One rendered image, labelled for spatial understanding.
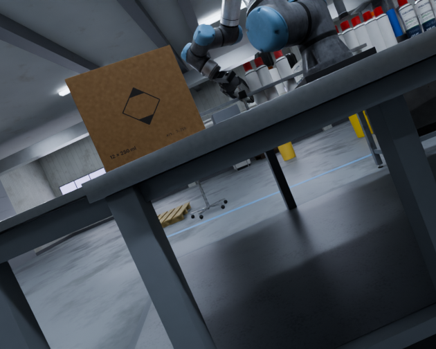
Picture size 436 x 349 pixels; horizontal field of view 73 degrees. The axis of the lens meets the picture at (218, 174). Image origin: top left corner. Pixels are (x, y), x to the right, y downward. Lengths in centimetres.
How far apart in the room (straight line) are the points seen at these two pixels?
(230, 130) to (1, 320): 65
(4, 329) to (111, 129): 52
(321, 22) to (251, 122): 54
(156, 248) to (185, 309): 13
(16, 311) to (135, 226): 37
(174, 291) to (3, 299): 40
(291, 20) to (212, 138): 49
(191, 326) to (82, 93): 63
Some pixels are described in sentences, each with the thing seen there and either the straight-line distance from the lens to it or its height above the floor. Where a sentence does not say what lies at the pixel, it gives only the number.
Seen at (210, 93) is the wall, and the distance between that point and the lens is 1182.
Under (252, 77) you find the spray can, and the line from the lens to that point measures 131.
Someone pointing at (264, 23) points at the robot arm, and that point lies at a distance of 89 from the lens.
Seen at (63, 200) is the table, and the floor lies 82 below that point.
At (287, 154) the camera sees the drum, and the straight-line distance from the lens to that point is 710.
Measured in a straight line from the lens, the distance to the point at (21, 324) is 86.
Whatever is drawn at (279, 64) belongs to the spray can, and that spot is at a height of 102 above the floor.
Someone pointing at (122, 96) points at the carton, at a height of 103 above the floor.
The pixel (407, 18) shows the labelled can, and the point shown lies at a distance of 164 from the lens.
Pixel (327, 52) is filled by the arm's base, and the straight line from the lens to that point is 96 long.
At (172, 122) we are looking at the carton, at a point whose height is 91.
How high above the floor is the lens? 78
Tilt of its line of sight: 4 degrees down
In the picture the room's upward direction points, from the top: 23 degrees counter-clockwise
